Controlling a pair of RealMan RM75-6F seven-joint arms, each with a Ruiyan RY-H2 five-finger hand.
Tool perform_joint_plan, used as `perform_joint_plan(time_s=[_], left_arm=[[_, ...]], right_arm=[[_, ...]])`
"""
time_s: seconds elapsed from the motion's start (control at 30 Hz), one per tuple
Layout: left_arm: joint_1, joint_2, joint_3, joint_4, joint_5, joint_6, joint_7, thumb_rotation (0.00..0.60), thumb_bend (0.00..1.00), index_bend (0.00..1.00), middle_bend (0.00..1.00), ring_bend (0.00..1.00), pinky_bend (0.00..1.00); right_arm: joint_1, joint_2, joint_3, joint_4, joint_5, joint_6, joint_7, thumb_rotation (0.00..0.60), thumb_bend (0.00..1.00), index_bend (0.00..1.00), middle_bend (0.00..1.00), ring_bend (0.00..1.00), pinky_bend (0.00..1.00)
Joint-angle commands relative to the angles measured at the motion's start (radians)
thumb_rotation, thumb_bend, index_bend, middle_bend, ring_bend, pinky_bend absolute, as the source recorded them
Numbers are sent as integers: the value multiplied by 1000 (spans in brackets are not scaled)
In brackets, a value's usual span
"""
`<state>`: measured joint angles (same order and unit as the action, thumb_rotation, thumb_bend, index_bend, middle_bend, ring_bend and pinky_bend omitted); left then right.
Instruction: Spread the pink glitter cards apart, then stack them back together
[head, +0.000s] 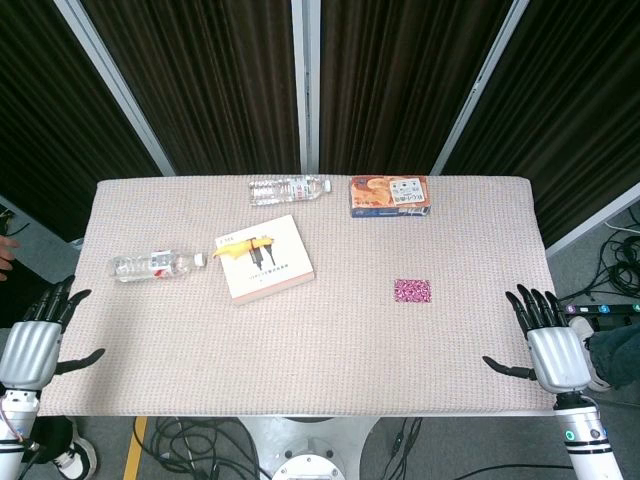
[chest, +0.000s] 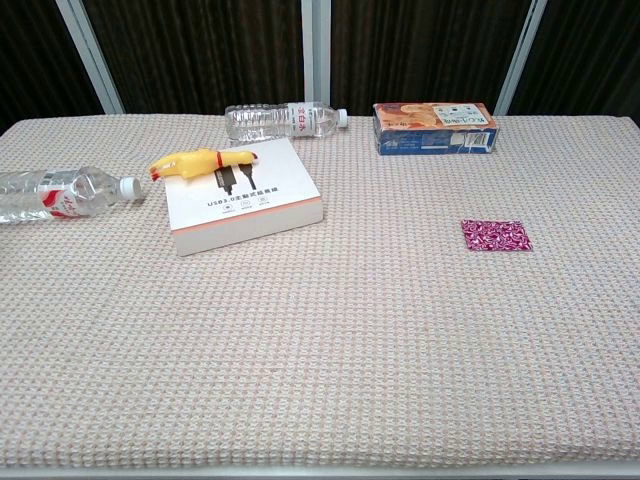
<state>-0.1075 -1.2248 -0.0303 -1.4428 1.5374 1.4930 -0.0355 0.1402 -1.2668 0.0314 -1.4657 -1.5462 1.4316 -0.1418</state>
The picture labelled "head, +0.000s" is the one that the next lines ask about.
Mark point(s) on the orange blue snack box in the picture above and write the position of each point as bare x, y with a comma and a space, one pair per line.
385, 197

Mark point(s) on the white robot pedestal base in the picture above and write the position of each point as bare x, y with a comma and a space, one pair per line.
310, 442

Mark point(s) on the clear bottle red label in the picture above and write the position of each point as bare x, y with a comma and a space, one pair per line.
150, 266

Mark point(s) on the dark jeans leg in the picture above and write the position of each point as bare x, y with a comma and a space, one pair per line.
617, 355

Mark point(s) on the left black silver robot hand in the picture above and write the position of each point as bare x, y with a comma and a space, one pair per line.
27, 350

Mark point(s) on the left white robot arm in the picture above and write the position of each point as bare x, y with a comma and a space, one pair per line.
15, 412

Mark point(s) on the yellow floor tape strip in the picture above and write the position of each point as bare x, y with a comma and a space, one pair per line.
135, 450

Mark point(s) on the person bare hand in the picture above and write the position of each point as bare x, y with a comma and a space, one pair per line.
5, 255

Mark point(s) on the clear bottle white pink label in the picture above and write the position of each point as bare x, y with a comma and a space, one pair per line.
285, 190

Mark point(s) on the dark brown curtain panel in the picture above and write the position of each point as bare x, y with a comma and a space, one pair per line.
50, 125
210, 85
400, 85
575, 125

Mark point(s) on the pink waffle weave tablecloth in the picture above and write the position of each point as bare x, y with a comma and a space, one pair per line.
325, 350

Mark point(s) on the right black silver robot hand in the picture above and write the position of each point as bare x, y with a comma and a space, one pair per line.
555, 355

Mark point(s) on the black white sneaker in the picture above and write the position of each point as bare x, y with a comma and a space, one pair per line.
75, 457

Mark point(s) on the pink patterned block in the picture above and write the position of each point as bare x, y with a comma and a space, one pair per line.
412, 290

